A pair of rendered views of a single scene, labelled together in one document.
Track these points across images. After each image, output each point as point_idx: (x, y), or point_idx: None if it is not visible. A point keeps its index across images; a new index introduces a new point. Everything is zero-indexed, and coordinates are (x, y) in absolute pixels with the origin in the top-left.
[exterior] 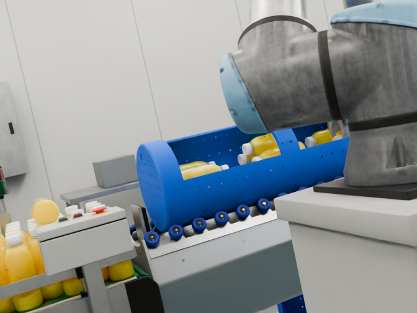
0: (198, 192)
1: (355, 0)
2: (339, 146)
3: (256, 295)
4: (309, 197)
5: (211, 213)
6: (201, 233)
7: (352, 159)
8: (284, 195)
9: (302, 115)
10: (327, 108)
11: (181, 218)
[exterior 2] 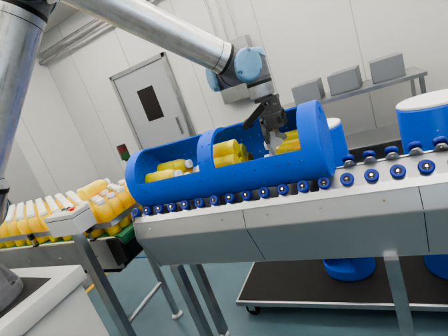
0: (147, 193)
1: (175, 53)
2: (250, 167)
3: (206, 255)
4: None
5: (167, 202)
6: (161, 214)
7: None
8: (11, 270)
9: None
10: None
11: (148, 204)
